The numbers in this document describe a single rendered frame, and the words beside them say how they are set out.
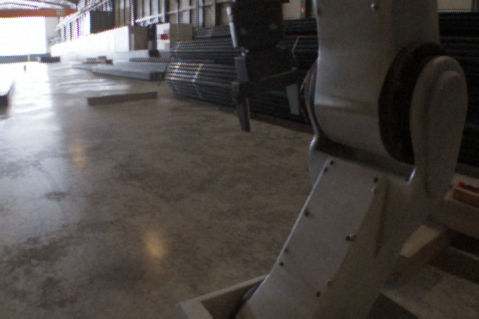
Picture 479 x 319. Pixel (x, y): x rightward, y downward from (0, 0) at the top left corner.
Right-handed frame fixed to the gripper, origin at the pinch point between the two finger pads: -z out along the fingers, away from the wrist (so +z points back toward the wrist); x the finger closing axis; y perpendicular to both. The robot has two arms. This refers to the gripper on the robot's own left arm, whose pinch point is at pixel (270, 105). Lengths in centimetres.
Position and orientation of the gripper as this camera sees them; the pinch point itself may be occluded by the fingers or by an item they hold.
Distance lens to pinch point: 61.8
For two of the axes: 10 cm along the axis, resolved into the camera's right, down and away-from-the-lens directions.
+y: -4.9, -2.1, 8.4
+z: -1.7, -9.3, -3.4
